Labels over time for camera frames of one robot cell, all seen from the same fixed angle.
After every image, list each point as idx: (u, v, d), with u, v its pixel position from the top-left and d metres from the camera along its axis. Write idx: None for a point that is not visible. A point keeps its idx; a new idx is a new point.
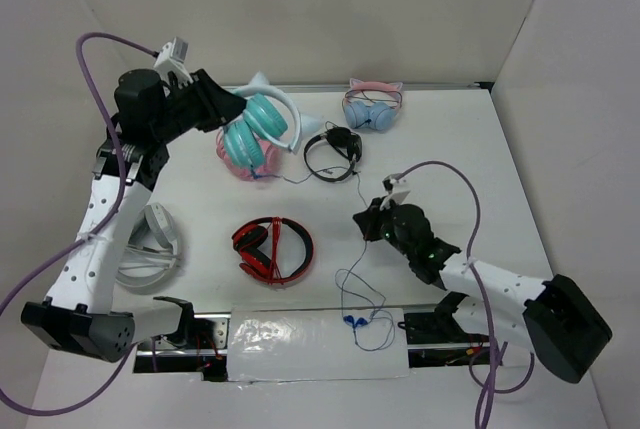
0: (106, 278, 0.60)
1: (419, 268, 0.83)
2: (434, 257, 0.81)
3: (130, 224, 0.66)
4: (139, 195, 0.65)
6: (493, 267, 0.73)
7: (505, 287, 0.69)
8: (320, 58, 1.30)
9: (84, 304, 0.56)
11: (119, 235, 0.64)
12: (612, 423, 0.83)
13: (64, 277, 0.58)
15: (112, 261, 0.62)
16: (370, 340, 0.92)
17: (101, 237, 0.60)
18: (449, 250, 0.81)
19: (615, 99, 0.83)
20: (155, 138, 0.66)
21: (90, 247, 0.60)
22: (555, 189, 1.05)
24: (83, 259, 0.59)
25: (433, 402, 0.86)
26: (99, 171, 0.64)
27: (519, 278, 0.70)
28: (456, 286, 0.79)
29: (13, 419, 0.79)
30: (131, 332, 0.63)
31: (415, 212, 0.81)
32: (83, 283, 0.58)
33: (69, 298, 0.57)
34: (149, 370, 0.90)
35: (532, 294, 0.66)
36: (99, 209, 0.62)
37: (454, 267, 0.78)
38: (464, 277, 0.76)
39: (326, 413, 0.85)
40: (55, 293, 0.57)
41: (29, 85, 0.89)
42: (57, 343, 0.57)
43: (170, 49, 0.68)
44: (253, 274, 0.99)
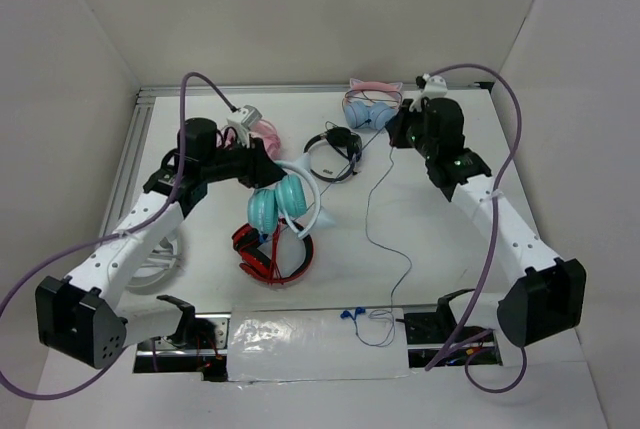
0: (122, 276, 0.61)
1: (434, 168, 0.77)
2: (459, 164, 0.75)
3: (159, 238, 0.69)
4: (175, 214, 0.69)
6: (515, 217, 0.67)
7: (514, 241, 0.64)
8: (320, 58, 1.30)
9: (100, 289, 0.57)
11: (148, 242, 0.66)
12: (612, 424, 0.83)
13: (88, 262, 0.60)
15: (133, 262, 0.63)
16: (370, 339, 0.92)
17: (135, 237, 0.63)
18: (478, 167, 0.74)
19: (615, 98, 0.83)
20: (199, 177, 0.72)
21: (121, 243, 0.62)
22: (555, 188, 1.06)
24: (111, 251, 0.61)
25: (433, 401, 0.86)
26: (148, 186, 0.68)
27: (534, 239, 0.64)
28: (462, 204, 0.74)
29: (12, 419, 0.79)
30: (120, 341, 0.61)
31: (449, 106, 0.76)
32: (105, 270, 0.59)
33: (87, 282, 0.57)
34: (149, 370, 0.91)
35: (536, 263, 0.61)
36: (139, 213, 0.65)
37: (474, 191, 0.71)
38: (479, 206, 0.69)
39: (326, 413, 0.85)
40: (76, 274, 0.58)
41: (30, 84, 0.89)
42: (48, 329, 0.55)
43: (245, 117, 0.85)
44: (254, 274, 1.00)
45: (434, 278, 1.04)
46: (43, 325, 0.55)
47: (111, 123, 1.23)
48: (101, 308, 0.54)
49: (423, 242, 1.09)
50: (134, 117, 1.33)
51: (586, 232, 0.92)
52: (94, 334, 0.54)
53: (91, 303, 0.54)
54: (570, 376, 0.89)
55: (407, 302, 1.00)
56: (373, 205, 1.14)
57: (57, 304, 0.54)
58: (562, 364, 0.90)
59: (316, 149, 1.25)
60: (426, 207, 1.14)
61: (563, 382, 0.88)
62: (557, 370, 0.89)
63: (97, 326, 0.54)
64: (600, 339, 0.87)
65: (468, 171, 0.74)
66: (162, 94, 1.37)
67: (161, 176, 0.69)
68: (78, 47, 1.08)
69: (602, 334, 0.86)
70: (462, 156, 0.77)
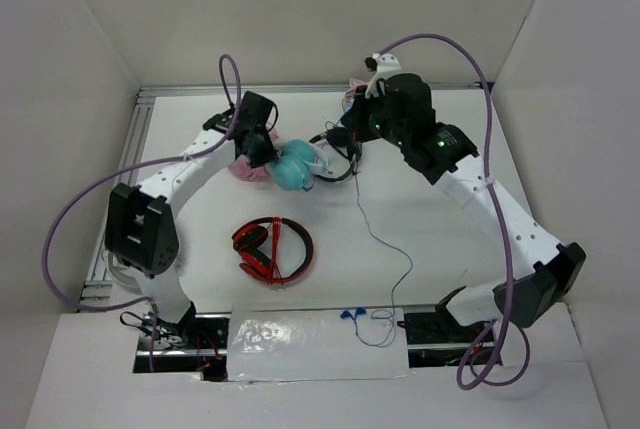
0: (183, 192, 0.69)
1: (414, 151, 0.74)
2: (443, 145, 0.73)
3: (213, 171, 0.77)
4: (229, 150, 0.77)
6: (509, 201, 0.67)
7: (517, 233, 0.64)
8: (320, 58, 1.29)
9: (166, 198, 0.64)
11: (206, 170, 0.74)
12: (612, 423, 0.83)
13: (156, 176, 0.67)
15: (192, 183, 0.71)
16: (370, 339, 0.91)
17: (197, 161, 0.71)
18: (464, 146, 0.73)
19: (615, 99, 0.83)
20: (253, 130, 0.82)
21: (184, 164, 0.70)
22: (555, 188, 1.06)
24: (176, 169, 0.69)
25: (434, 401, 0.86)
26: (207, 125, 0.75)
27: (534, 228, 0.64)
28: (453, 194, 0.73)
29: (12, 419, 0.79)
30: (173, 252, 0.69)
31: (412, 83, 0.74)
32: (170, 184, 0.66)
33: (155, 189, 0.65)
34: (146, 370, 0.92)
35: (542, 256, 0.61)
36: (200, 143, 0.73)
37: (467, 176, 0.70)
38: (473, 196, 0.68)
39: (327, 413, 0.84)
40: (145, 183, 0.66)
41: (29, 84, 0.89)
42: (115, 228, 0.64)
43: None
44: (254, 275, 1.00)
45: (434, 278, 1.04)
46: (113, 224, 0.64)
47: (110, 123, 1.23)
48: (166, 213, 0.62)
49: (423, 242, 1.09)
50: (134, 117, 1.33)
51: (586, 232, 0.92)
52: (158, 237, 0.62)
53: (158, 208, 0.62)
54: (570, 376, 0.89)
55: (407, 302, 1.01)
56: (372, 205, 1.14)
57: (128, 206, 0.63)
58: (563, 364, 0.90)
59: None
60: (426, 207, 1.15)
61: (563, 382, 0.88)
62: (557, 370, 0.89)
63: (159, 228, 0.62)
64: (600, 339, 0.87)
65: (454, 150, 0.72)
66: (162, 94, 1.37)
67: (219, 120, 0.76)
68: (78, 45, 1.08)
69: (603, 334, 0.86)
70: (439, 134, 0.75)
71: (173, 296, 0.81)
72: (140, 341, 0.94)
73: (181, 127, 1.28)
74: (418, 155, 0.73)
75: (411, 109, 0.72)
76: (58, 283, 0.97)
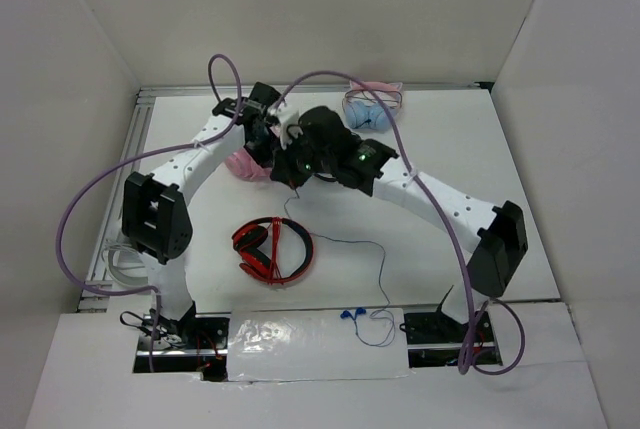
0: (195, 179, 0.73)
1: (344, 171, 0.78)
2: (364, 158, 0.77)
3: (222, 158, 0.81)
4: (236, 138, 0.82)
6: (436, 184, 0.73)
7: (454, 211, 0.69)
8: (320, 58, 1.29)
9: (178, 185, 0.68)
11: (215, 158, 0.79)
12: (612, 423, 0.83)
13: (168, 164, 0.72)
15: (202, 170, 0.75)
16: (370, 339, 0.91)
17: (207, 148, 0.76)
18: (383, 154, 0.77)
19: (615, 99, 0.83)
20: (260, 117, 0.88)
21: (195, 152, 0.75)
22: (555, 188, 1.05)
24: (187, 157, 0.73)
25: (434, 402, 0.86)
26: (217, 111, 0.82)
27: (467, 200, 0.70)
28: (389, 197, 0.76)
29: (12, 418, 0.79)
30: (189, 238, 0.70)
31: (320, 113, 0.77)
32: (182, 171, 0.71)
33: (168, 177, 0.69)
34: (146, 370, 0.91)
35: (483, 222, 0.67)
36: (210, 132, 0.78)
37: (393, 178, 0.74)
38: (405, 192, 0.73)
39: (327, 413, 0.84)
40: (158, 172, 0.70)
41: (30, 86, 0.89)
42: (129, 218, 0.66)
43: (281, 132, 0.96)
44: (254, 275, 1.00)
45: (434, 278, 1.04)
46: (126, 214, 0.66)
47: (110, 123, 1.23)
48: (179, 201, 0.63)
49: (422, 241, 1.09)
50: (134, 117, 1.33)
51: (586, 231, 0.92)
52: (171, 224, 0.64)
53: (170, 196, 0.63)
54: (570, 375, 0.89)
55: (407, 302, 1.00)
56: (373, 205, 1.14)
57: (140, 195, 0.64)
58: (563, 364, 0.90)
59: None
60: None
61: (563, 382, 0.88)
62: (557, 370, 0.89)
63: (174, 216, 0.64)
64: (600, 339, 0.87)
65: (376, 160, 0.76)
66: (162, 94, 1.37)
67: (228, 104, 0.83)
68: (78, 46, 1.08)
69: (603, 334, 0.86)
70: (360, 149, 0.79)
71: (172, 296, 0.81)
72: (140, 341, 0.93)
73: (181, 127, 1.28)
74: (347, 175, 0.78)
75: (327, 135, 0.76)
76: (58, 283, 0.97)
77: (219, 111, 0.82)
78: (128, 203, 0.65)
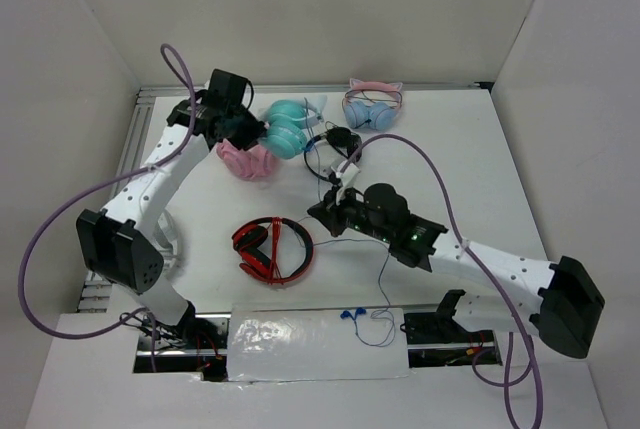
0: (155, 206, 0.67)
1: (400, 251, 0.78)
2: (417, 238, 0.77)
3: (187, 171, 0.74)
4: (200, 147, 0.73)
6: (489, 250, 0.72)
7: (511, 274, 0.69)
8: (320, 58, 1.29)
9: (133, 221, 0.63)
11: (177, 175, 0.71)
12: (612, 423, 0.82)
13: (122, 196, 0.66)
15: (163, 193, 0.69)
16: (370, 339, 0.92)
17: (164, 169, 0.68)
18: (434, 230, 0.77)
19: (615, 100, 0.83)
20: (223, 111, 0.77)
21: (150, 176, 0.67)
22: (555, 188, 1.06)
24: (141, 184, 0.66)
25: (433, 402, 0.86)
26: (172, 120, 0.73)
27: (522, 260, 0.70)
28: (444, 269, 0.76)
29: (12, 418, 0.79)
30: (159, 269, 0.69)
31: (390, 196, 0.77)
32: (137, 204, 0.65)
33: (122, 213, 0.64)
34: (147, 370, 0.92)
35: (543, 282, 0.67)
36: (165, 148, 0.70)
37: (446, 251, 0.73)
38: (460, 263, 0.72)
39: (327, 413, 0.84)
40: (111, 207, 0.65)
41: (30, 85, 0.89)
42: (92, 258, 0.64)
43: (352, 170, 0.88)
44: (254, 275, 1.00)
45: (433, 277, 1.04)
46: (87, 255, 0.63)
47: (110, 122, 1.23)
48: (138, 238, 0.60)
49: None
50: (134, 117, 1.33)
51: (586, 232, 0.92)
52: (134, 262, 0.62)
53: (128, 233, 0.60)
54: (570, 375, 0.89)
55: (407, 302, 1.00)
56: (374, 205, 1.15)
57: (97, 235, 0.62)
58: (563, 364, 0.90)
59: (315, 149, 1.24)
60: (426, 208, 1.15)
61: (563, 384, 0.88)
62: (557, 371, 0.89)
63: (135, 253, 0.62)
64: (600, 340, 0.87)
65: (428, 238, 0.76)
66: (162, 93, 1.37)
67: (184, 110, 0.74)
68: (77, 45, 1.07)
69: (603, 334, 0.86)
70: (415, 227, 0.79)
71: (172, 295, 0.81)
72: (140, 341, 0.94)
73: None
74: (403, 255, 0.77)
75: (392, 219, 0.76)
76: (58, 283, 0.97)
77: (174, 118, 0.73)
78: (87, 243, 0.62)
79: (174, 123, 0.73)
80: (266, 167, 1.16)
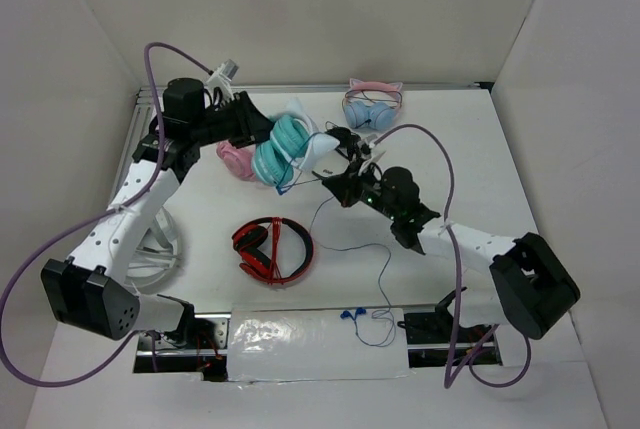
0: (126, 248, 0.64)
1: (401, 231, 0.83)
2: (415, 221, 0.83)
3: (157, 208, 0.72)
4: (169, 182, 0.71)
6: (468, 228, 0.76)
7: (476, 245, 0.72)
8: (320, 58, 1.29)
9: (104, 267, 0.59)
11: (146, 213, 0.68)
12: (612, 423, 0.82)
13: (89, 241, 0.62)
15: (133, 235, 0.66)
16: (370, 339, 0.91)
17: (132, 210, 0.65)
18: (430, 215, 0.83)
19: (616, 98, 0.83)
20: (189, 137, 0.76)
21: (118, 218, 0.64)
22: (555, 188, 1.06)
24: (110, 227, 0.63)
25: (433, 402, 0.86)
26: (137, 156, 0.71)
27: (491, 237, 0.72)
28: (435, 250, 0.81)
29: (11, 419, 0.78)
30: (135, 313, 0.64)
31: (404, 180, 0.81)
32: (106, 247, 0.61)
33: (90, 258, 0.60)
34: (149, 370, 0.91)
35: (500, 250, 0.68)
36: (132, 186, 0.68)
37: (432, 229, 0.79)
38: (440, 238, 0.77)
39: (328, 413, 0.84)
40: (78, 253, 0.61)
41: (30, 85, 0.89)
42: (61, 312, 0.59)
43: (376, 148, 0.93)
44: (254, 274, 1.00)
45: (434, 277, 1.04)
46: (55, 310, 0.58)
47: (110, 123, 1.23)
48: (108, 284, 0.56)
49: None
50: (134, 117, 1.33)
51: (586, 232, 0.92)
52: (106, 310, 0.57)
53: (98, 281, 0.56)
54: (571, 376, 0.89)
55: (407, 302, 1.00)
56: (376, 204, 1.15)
57: (65, 286, 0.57)
58: (562, 364, 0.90)
59: None
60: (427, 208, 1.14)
61: (563, 384, 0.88)
62: (557, 372, 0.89)
63: (107, 301, 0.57)
64: (600, 340, 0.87)
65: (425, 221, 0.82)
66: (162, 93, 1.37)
67: (149, 144, 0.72)
68: (77, 46, 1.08)
69: (603, 334, 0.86)
70: (418, 211, 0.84)
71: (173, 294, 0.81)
72: (140, 341, 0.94)
73: None
74: (401, 235, 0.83)
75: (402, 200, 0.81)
76: None
77: (140, 154, 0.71)
78: (55, 297, 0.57)
79: (139, 158, 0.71)
80: None
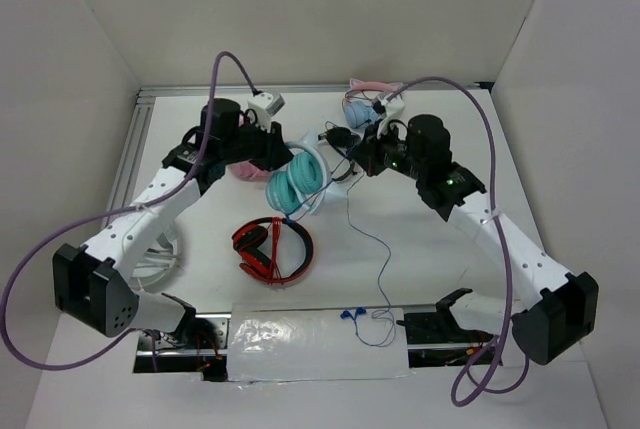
0: (137, 247, 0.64)
1: (428, 189, 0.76)
2: (452, 183, 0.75)
3: (174, 214, 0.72)
4: (191, 191, 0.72)
6: (518, 233, 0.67)
7: (524, 262, 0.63)
8: (320, 58, 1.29)
9: (113, 260, 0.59)
11: (164, 217, 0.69)
12: (612, 423, 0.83)
13: (104, 233, 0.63)
15: (147, 236, 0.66)
16: (370, 339, 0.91)
17: (152, 211, 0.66)
18: (471, 185, 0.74)
19: (616, 99, 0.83)
20: (219, 154, 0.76)
21: (137, 216, 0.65)
22: (554, 187, 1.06)
24: (127, 223, 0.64)
25: (433, 402, 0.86)
26: (166, 162, 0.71)
27: (542, 256, 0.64)
28: (463, 228, 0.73)
29: (12, 418, 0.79)
30: (132, 313, 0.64)
31: (434, 127, 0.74)
32: (120, 242, 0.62)
33: (102, 250, 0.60)
34: (149, 370, 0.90)
35: (550, 284, 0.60)
36: (156, 189, 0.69)
37: (473, 212, 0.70)
38: (481, 227, 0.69)
39: (327, 412, 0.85)
40: (92, 243, 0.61)
41: (30, 85, 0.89)
42: (62, 298, 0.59)
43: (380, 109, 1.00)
44: (254, 275, 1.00)
45: (434, 277, 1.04)
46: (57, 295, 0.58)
47: (110, 123, 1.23)
48: (114, 279, 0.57)
49: (422, 242, 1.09)
50: (134, 117, 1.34)
51: (586, 232, 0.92)
52: (105, 304, 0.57)
53: (104, 273, 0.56)
54: (571, 376, 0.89)
55: (407, 302, 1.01)
56: (376, 204, 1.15)
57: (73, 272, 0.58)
58: (562, 364, 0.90)
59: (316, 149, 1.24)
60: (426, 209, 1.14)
61: (562, 384, 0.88)
62: (557, 371, 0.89)
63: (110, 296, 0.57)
64: (600, 340, 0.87)
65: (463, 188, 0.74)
66: (162, 93, 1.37)
67: (181, 153, 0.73)
68: (77, 45, 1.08)
69: (603, 334, 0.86)
70: (450, 173, 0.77)
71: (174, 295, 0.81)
72: (140, 341, 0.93)
73: (180, 128, 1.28)
74: (429, 194, 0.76)
75: (430, 151, 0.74)
76: None
77: (170, 161, 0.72)
78: (61, 280, 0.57)
79: (168, 164, 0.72)
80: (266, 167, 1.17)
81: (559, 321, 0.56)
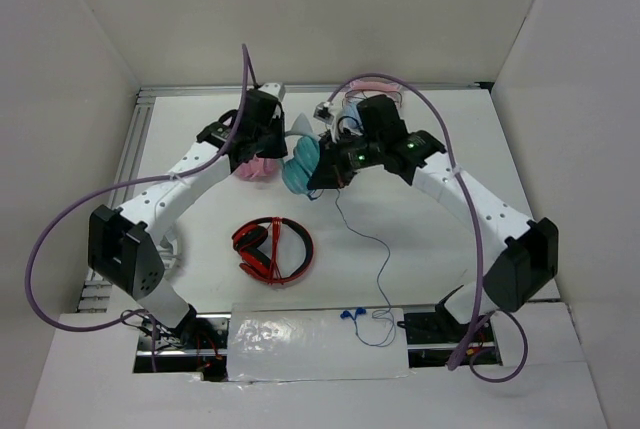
0: (169, 214, 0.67)
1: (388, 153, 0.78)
2: (412, 146, 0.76)
3: (205, 189, 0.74)
4: (222, 168, 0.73)
6: (480, 188, 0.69)
7: (487, 214, 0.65)
8: (320, 58, 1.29)
9: (146, 224, 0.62)
11: (195, 188, 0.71)
12: (612, 423, 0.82)
13: (139, 198, 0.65)
15: (178, 205, 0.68)
16: (370, 339, 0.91)
17: (185, 181, 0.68)
18: (432, 147, 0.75)
19: (616, 99, 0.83)
20: (252, 136, 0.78)
21: (170, 185, 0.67)
22: (553, 187, 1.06)
24: (160, 190, 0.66)
25: (433, 401, 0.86)
26: (201, 137, 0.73)
27: (505, 208, 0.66)
28: (426, 189, 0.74)
29: (11, 417, 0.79)
30: (157, 278, 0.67)
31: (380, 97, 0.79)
32: (153, 207, 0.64)
33: (137, 214, 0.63)
34: (149, 370, 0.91)
35: (514, 232, 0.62)
36: (190, 162, 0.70)
37: (435, 172, 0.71)
38: (443, 185, 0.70)
39: (328, 413, 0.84)
40: (127, 206, 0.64)
41: (30, 85, 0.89)
42: (94, 258, 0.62)
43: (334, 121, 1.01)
44: (254, 274, 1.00)
45: (434, 277, 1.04)
46: (90, 253, 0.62)
47: (110, 123, 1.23)
48: (145, 241, 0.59)
49: (421, 242, 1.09)
50: (134, 117, 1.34)
51: (585, 232, 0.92)
52: (132, 266, 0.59)
53: (136, 235, 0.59)
54: (570, 376, 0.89)
55: (406, 302, 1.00)
56: (374, 204, 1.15)
57: (108, 232, 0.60)
58: (562, 364, 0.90)
59: None
60: (427, 209, 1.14)
61: (562, 384, 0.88)
62: (557, 371, 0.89)
63: (139, 258, 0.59)
64: (600, 340, 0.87)
65: (423, 151, 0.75)
66: (163, 93, 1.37)
67: (215, 131, 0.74)
68: (77, 45, 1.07)
69: (603, 334, 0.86)
70: (409, 137, 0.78)
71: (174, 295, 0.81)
72: (140, 341, 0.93)
73: (180, 128, 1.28)
74: (391, 159, 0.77)
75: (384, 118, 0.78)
76: (58, 283, 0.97)
77: (204, 137, 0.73)
78: (95, 238, 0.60)
79: (202, 139, 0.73)
80: (266, 167, 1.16)
81: (525, 267, 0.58)
